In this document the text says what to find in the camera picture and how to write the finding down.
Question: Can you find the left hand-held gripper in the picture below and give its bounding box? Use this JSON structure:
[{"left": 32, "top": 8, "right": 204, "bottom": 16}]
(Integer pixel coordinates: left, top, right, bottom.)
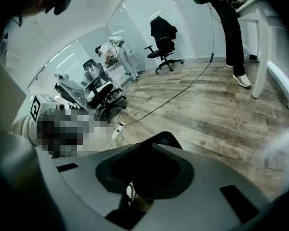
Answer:
[{"left": 29, "top": 92, "right": 69, "bottom": 123}]

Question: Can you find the black office chair plastic-wrapped back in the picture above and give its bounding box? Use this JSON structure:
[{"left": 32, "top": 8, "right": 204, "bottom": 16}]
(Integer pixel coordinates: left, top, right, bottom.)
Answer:
[
  {"left": 82, "top": 59, "right": 127, "bottom": 120},
  {"left": 53, "top": 73, "right": 92, "bottom": 112}
]

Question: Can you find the white power strip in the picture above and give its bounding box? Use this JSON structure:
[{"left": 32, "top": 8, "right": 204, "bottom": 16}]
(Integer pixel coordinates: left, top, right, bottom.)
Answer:
[{"left": 111, "top": 125, "right": 125, "bottom": 140}]

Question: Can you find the white desk with drawers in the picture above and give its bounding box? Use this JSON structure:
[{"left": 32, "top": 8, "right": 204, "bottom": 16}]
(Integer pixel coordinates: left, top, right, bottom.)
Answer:
[{"left": 103, "top": 61, "right": 127, "bottom": 91}]

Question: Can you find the black office chair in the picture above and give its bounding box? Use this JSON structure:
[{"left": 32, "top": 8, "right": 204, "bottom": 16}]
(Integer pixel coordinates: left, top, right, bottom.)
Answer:
[{"left": 144, "top": 15, "right": 184, "bottom": 75}]

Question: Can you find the black jacket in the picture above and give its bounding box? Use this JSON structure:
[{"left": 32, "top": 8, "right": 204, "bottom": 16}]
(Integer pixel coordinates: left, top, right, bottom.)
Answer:
[{"left": 150, "top": 15, "right": 178, "bottom": 41}]

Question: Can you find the white table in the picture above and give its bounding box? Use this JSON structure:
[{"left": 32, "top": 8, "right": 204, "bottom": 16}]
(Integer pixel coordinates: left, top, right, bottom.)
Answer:
[{"left": 235, "top": 0, "right": 281, "bottom": 99}]

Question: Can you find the white wire rack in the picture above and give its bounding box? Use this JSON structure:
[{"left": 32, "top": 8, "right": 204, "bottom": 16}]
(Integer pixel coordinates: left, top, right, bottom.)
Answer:
[{"left": 128, "top": 52, "right": 145, "bottom": 74}]

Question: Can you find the black floor cable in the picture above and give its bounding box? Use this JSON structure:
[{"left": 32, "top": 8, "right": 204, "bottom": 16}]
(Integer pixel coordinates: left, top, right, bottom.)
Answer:
[{"left": 117, "top": 2, "right": 216, "bottom": 129}]

